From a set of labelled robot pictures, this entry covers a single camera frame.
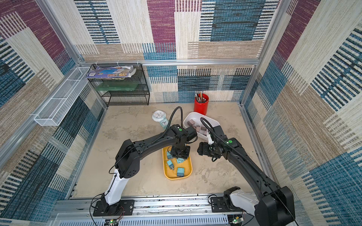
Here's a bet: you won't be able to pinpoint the pens in cup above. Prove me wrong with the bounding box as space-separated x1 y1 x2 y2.
195 91 209 104

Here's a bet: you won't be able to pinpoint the white round clock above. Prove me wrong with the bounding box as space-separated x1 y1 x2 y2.
152 110 166 122

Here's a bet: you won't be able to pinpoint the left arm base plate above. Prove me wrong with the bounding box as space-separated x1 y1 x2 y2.
92 199 135 217

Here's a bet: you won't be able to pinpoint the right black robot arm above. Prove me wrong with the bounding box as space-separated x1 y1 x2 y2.
198 117 296 226

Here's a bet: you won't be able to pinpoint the white plastic tray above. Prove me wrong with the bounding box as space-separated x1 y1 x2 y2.
183 112 220 141

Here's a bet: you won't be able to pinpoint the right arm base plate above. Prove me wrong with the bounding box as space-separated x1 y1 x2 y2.
208 195 245 213

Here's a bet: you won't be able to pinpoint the black wire mesh shelf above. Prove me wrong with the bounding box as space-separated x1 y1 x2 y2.
87 63 150 106

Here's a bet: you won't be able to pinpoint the small teal alarm clock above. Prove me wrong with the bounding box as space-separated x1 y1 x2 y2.
159 118 169 130

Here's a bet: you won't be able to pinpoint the red pen cup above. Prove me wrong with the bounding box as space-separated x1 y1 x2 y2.
194 100 209 115

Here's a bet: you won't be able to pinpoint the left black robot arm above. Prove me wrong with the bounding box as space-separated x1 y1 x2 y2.
90 106 198 213

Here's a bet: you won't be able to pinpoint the yellow plastic tray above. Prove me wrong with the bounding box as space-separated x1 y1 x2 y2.
162 146 193 180

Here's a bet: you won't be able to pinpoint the colourful magazine on shelf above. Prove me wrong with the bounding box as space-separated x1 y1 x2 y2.
86 66 137 80

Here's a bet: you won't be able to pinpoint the teal plug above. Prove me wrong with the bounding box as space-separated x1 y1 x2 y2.
176 167 185 178
166 160 174 170
166 152 173 160
176 158 185 164

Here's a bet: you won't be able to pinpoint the white wire wall basket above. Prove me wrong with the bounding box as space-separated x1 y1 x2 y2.
34 67 90 127

